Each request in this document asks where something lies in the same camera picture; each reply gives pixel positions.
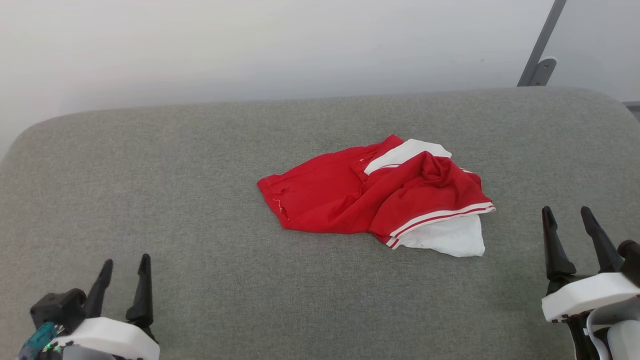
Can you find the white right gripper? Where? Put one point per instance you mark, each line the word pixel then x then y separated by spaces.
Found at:
pixel 585 297

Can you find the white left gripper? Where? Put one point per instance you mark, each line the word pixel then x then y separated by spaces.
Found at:
pixel 110 340

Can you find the red and white garment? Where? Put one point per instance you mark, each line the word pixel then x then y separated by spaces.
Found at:
pixel 325 195

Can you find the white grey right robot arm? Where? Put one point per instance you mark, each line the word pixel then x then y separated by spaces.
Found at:
pixel 625 340

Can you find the teal connector plug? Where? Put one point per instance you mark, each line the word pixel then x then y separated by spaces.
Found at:
pixel 39 341

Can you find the grey fabric sofa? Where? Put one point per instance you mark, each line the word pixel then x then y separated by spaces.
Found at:
pixel 200 250

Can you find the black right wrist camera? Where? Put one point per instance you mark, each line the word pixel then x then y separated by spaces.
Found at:
pixel 631 260

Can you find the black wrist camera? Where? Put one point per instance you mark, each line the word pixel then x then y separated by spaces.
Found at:
pixel 57 307
pixel 631 260

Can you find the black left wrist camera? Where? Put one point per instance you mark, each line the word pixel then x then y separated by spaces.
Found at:
pixel 57 307

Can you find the grey metal post bracket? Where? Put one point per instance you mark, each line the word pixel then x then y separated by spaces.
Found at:
pixel 544 70

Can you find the grey metal post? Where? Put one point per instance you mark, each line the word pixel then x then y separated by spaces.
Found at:
pixel 547 30

